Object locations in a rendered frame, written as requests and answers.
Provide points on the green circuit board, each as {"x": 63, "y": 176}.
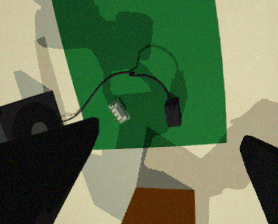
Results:
{"x": 177, "y": 41}

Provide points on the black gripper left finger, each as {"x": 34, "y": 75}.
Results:
{"x": 38, "y": 171}

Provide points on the black cable with plug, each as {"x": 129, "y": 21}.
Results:
{"x": 172, "y": 106}

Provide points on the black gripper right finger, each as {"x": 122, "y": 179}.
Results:
{"x": 261, "y": 163}

